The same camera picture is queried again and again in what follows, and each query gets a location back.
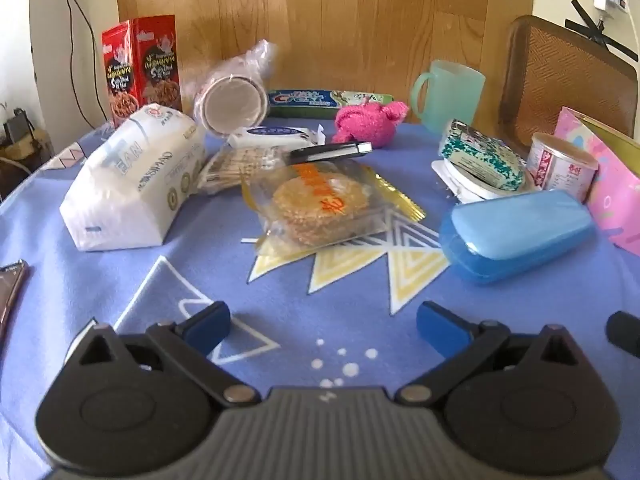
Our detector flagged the red snack box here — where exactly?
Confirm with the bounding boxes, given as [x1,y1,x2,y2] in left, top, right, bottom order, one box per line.
[101,15,183,129]

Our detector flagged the blue printed tablecloth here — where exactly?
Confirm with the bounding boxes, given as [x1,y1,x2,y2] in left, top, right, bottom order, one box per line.
[0,117,640,480]

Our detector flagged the green plastic mug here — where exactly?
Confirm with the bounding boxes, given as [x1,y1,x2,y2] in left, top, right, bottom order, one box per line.
[410,59,487,134]

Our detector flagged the small can pink label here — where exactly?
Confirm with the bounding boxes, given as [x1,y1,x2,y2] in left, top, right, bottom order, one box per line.
[527,132,599,204]

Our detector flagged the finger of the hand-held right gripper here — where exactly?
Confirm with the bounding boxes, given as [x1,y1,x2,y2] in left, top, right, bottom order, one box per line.
[606,311,640,353]

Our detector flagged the blue plastic case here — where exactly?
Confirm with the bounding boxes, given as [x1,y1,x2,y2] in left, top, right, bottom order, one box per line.
[439,189,599,286]

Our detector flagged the black wall cable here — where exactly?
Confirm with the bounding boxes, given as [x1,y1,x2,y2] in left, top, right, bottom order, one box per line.
[64,0,102,128]

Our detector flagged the white packet blue oval print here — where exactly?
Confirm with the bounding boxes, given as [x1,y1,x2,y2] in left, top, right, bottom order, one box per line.
[228,125,326,149]

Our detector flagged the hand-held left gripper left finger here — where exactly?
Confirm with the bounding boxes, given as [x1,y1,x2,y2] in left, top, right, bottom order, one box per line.
[67,301,262,406]

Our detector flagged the wooden board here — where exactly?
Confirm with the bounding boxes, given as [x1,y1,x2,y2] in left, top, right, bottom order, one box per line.
[110,0,536,126]

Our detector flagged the pink fuzzy sock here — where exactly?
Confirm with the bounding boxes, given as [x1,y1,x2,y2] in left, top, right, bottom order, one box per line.
[332,99,410,149]

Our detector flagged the black tape strips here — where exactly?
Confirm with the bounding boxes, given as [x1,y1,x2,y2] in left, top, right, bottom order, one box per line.
[565,0,632,52]

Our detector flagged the wooden rattan chair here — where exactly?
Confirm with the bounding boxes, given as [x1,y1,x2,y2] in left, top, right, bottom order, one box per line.
[498,14,640,157]

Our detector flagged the green white patterned packet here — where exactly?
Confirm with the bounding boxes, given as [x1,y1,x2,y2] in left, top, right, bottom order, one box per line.
[439,119,527,192]

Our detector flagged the toothpaste box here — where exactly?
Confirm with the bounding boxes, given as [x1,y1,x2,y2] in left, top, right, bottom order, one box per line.
[266,88,394,121]

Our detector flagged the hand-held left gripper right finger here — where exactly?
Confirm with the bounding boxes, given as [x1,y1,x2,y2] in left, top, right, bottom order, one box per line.
[395,301,577,406]

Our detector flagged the smartphone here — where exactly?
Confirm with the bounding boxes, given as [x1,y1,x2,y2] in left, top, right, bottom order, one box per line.
[0,259,29,338]

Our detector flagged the clear cracker packet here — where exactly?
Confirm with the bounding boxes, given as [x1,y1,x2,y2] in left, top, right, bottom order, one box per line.
[242,161,427,257]

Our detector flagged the paper cups in plastic sleeve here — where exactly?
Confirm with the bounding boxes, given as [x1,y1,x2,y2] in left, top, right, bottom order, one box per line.
[193,40,279,137]

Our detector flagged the white tissue pack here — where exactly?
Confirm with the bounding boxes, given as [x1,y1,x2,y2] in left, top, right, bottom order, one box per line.
[59,103,207,252]

